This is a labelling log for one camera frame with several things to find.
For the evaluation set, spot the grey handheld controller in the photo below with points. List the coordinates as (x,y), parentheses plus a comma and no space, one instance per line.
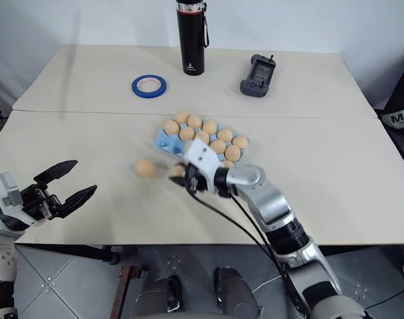
(258,74)

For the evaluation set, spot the black table leg bar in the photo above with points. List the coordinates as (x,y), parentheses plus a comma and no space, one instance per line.
(72,252)

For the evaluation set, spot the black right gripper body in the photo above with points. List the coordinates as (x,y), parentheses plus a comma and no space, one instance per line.
(194,181)

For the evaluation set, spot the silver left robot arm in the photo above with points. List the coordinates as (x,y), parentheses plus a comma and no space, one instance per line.
(2,262)

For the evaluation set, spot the rusty brown metal bar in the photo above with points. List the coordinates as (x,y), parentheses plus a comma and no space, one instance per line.
(124,292)

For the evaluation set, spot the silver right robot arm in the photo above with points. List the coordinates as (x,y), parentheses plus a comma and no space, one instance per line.
(270,201)

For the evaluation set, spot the blue tape roll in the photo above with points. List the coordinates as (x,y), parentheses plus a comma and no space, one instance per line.
(149,87)

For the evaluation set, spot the dark rounded robot leg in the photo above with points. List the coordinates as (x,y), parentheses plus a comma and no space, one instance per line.
(235,292)
(165,295)

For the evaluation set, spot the blue egg carton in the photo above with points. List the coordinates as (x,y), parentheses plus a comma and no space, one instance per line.
(170,142)

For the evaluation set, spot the black bag with white label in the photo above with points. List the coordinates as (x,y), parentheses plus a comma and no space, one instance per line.
(399,99)

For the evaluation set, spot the tan egg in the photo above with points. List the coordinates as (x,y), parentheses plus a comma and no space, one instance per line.
(202,136)
(209,126)
(233,153)
(187,133)
(225,135)
(171,126)
(194,121)
(218,146)
(177,170)
(181,117)
(228,164)
(240,142)
(145,167)

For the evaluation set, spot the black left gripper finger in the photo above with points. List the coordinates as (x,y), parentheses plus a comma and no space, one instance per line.
(77,199)
(57,169)

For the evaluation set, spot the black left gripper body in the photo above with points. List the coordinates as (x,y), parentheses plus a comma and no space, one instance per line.
(39,202)

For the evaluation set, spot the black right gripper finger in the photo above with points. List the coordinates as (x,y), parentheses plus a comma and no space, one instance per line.
(178,182)
(183,165)

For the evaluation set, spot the black thermos bottle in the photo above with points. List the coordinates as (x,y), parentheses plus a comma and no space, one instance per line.
(192,36)

